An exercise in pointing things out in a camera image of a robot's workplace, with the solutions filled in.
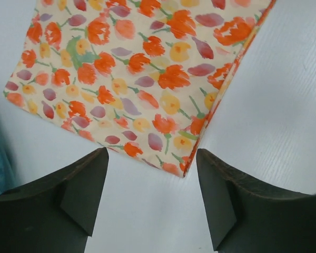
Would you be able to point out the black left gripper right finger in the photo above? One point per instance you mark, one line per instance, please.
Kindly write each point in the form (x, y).
(246, 214)

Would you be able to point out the orange tulip print skirt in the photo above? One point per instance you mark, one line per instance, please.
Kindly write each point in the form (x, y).
(142, 78)

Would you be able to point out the translucent blue plastic bin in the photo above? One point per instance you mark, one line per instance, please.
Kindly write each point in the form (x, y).
(11, 183)

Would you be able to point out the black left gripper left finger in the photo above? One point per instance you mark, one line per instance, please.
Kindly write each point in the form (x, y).
(57, 212)

